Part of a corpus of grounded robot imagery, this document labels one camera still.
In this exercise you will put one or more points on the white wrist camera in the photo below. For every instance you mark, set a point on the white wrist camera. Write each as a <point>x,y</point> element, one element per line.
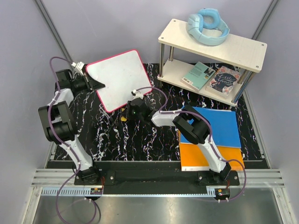
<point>78,67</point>
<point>137,94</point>

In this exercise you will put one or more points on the light blue headphones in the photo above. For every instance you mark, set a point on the light blue headphones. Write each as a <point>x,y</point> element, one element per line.
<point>207,19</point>

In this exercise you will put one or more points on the yellow whiteboard eraser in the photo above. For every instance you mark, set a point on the yellow whiteboard eraser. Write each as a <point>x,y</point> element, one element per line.
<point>123,117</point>

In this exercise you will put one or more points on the black marble pattern mat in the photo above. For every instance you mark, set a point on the black marble pattern mat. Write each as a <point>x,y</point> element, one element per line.
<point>134,141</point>

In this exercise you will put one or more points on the white two-tier shelf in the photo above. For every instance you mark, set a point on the white two-tier shelf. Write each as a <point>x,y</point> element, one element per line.
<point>241,52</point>

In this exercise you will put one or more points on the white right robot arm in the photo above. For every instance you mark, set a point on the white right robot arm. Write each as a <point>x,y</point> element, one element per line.
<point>191,124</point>

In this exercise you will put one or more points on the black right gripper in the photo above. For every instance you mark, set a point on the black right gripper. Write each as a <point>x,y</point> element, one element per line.
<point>128,112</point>

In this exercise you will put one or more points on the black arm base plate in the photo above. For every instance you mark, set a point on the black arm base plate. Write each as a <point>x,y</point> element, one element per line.
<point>158,178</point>

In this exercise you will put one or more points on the blue notebook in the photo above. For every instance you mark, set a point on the blue notebook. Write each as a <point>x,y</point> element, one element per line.
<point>224,126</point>

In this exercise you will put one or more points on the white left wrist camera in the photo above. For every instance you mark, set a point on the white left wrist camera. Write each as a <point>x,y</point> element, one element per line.
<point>78,67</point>

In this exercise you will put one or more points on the Little Women book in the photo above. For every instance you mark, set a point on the Little Women book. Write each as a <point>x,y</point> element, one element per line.
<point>223,82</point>

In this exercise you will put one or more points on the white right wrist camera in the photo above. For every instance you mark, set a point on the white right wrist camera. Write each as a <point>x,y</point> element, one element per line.
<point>137,94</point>

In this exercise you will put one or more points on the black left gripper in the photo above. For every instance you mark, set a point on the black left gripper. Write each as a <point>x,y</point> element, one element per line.
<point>91,84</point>

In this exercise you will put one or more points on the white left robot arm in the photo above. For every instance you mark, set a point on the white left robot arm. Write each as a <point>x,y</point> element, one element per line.
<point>60,127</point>

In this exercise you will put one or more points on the orange notebook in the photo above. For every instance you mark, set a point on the orange notebook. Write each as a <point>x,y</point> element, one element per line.
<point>192,159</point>

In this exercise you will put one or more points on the pink framed whiteboard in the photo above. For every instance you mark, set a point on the pink framed whiteboard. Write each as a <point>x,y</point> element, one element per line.
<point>121,74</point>

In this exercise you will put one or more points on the teal paperback book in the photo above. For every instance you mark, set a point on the teal paperback book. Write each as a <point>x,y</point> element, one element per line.
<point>197,77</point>

